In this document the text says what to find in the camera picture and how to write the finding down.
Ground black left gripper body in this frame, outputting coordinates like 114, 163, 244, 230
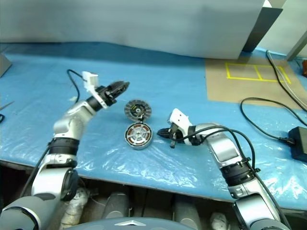
95, 85, 118, 108

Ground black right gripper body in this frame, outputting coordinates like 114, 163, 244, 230
167, 123, 185, 150

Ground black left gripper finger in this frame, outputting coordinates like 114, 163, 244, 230
114, 81, 131, 98
109, 80, 126, 93

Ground grey motor rotor disc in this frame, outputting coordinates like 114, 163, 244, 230
123, 99, 153, 122

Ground motor stator with copper windings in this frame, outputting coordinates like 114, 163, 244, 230
124, 121, 154, 151

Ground blue plastic table sheet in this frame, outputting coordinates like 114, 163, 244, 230
0, 42, 307, 204

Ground white backdrop board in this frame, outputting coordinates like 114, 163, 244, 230
0, 0, 267, 60

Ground brown cardboard sheet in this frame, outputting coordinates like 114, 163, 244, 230
205, 51, 306, 110

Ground dark grey rounded shape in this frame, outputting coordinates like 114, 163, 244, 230
173, 200, 202, 230
102, 191, 132, 220

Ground yellow tape rectangle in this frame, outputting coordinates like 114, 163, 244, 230
225, 62, 292, 84

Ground grey robot torso with emblem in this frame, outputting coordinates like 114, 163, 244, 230
78, 217, 187, 230

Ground white wrapped rounded shape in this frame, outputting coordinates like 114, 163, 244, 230
210, 211, 229, 230
60, 187, 91, 230

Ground metal scissors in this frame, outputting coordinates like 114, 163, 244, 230
0, 101, 15, 124

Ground grey angled block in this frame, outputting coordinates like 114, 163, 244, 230
0, 53, 12, 78

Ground black power adapter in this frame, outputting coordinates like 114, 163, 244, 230
288, 126, 307, 161

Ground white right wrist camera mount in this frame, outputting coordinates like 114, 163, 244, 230
167, 108, 193, 147

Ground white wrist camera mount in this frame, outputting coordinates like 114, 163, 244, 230
167, 108, 193, 147
81, 70, 107, 110

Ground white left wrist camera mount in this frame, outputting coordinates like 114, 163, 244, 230
81, 70, 107, 110

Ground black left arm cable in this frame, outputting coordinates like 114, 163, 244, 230
66, 69, 87, 102

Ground black power cord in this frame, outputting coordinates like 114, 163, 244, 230
240, 96, 297, 145

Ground long black cable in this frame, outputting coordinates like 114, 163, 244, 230
266, 48, 307, 109

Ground long grey cable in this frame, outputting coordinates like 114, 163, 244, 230
267, 49, 307, 106

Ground grey metal post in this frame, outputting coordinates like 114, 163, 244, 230
286, 30, 307, 61

